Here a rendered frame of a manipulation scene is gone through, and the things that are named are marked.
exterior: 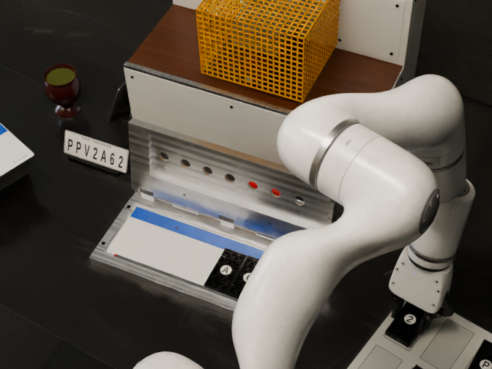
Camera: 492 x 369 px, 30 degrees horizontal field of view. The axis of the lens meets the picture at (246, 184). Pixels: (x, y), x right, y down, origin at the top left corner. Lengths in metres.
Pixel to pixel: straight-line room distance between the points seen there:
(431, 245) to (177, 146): 0.55
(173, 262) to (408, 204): 0.83
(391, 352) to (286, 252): 0.65
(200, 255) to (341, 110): 0.74
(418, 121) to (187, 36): 0.93
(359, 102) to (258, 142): 0.78
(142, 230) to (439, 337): 0.63
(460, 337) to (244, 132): 0.61
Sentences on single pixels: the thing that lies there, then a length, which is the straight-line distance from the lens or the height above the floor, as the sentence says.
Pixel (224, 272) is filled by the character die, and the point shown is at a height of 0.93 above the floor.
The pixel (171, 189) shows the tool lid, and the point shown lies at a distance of 1.88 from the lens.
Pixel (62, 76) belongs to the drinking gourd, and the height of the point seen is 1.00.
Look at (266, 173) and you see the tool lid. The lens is 1.76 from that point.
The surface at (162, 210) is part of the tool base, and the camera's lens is 1.92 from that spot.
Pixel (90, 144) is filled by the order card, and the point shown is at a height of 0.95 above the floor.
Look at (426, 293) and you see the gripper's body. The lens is 1.67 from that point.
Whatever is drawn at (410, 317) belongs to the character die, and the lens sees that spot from 1.77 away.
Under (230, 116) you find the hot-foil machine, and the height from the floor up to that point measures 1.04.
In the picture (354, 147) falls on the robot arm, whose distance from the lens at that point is 1.12.
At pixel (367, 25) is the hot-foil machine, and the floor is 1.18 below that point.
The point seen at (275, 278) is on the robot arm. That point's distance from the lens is 1.13.
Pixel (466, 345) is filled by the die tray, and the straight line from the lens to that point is 1.77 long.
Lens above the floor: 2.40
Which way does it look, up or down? 49 degrees down
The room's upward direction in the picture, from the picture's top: 2 degrees counter-clockwise
